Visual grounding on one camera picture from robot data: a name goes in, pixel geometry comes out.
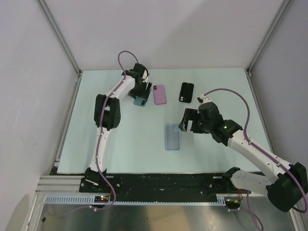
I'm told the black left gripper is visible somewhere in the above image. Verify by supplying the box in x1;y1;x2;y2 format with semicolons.
128;80;152;102

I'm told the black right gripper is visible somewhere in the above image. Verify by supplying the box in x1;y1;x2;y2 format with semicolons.
179;108;212;134

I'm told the teal smartphone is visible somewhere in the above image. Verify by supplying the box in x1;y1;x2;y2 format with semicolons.
133;97;147;107

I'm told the light blue phone case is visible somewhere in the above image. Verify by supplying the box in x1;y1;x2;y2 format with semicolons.
165;125;180;151

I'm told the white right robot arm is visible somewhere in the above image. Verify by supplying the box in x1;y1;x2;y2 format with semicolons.
179;101;308;212

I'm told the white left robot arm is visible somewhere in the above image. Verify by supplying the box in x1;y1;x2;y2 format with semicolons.
84;63;152;192

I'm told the black phone case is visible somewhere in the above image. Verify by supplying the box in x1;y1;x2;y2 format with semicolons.
179;82;194;103

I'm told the pink smartphone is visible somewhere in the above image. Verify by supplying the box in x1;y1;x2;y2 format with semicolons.
153;84;167;105

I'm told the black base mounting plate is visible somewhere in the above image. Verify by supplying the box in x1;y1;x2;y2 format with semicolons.
49;172;265;203

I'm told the right controller board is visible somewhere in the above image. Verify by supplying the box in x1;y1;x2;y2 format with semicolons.
225;198;242;210

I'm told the controller board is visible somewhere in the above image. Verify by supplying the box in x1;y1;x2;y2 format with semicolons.
94;195;110;203
225;198;242;210

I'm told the left controller board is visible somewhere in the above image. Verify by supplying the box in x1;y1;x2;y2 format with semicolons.
94;195;110;203

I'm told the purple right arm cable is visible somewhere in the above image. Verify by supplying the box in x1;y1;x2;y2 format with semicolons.
203;88;306;231

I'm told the left aluminium frame post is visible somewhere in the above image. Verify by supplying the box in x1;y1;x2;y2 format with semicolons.
36;0;82;76

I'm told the aluminium frame post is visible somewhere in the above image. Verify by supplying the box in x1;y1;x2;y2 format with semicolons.
246;0;294;76
36;0;82;76

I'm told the aluminium front frame rail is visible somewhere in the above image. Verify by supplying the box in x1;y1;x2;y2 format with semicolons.
36;176;83;194

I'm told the grey slotted cable duct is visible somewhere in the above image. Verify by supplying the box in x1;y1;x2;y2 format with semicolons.
45;195;226;206

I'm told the right aluminium frame post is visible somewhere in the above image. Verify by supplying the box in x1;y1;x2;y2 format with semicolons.
246;0;294;76

